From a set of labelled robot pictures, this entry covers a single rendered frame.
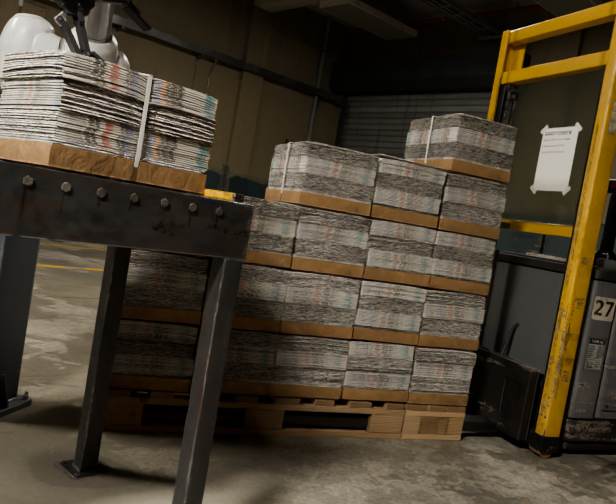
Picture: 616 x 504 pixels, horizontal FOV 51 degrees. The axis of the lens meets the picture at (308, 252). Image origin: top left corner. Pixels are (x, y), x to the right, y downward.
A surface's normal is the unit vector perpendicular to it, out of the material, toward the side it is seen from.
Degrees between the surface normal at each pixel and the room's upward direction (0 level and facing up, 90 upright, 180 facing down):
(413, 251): 90
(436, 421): 90
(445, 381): 90
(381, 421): 90
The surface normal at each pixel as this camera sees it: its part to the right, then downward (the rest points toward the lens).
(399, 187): 0.36, 0.11
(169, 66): 0.66, 0.15
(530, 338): -0.91, -0.14
